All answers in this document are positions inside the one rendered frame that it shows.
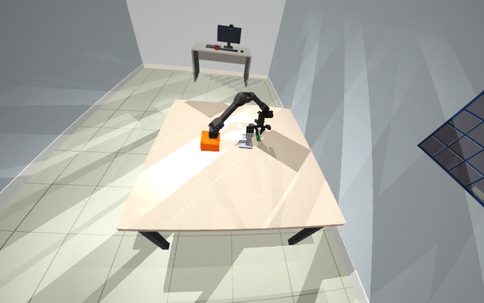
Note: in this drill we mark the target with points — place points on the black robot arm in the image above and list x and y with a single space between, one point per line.
239 100

